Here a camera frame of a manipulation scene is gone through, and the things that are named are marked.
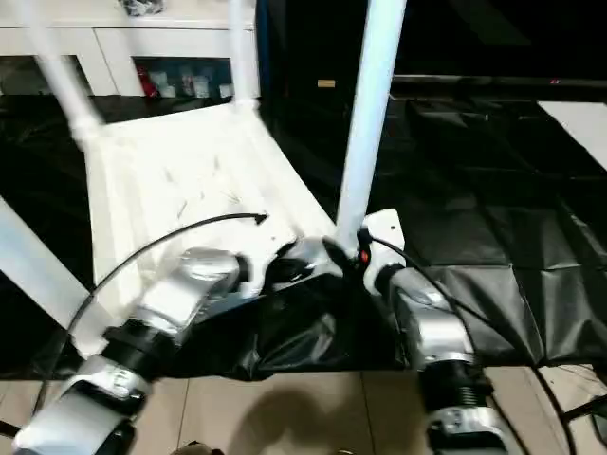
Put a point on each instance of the white plastic table leg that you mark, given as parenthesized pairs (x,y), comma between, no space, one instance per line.
(62,81)
(370,114)
(244,52)
(43,265)

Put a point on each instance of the white plastic table top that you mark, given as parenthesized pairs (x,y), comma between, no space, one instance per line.
(180,180)

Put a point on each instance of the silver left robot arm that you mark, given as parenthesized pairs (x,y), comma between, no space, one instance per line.
(180,299)

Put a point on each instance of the black mat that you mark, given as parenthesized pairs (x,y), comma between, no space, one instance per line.
(455,265)

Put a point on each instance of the small yellow tag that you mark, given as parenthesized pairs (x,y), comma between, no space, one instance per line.
(326,83)

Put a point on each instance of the grey robot foot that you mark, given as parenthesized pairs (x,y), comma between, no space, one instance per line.
(199,449)

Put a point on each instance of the white flat board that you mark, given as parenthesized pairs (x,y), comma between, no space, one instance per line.
(579,118)

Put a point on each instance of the white cabinet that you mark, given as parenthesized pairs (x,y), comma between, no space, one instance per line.
(114,43)

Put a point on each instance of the grey object on cabinet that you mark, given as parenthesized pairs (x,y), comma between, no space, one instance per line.
(142,7)

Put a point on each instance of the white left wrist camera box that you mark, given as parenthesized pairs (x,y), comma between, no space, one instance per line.
(308,248)

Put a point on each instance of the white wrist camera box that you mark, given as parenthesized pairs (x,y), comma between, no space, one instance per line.
(384,232)
(308,248)

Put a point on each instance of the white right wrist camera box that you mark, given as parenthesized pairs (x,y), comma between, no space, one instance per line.
(384,232)

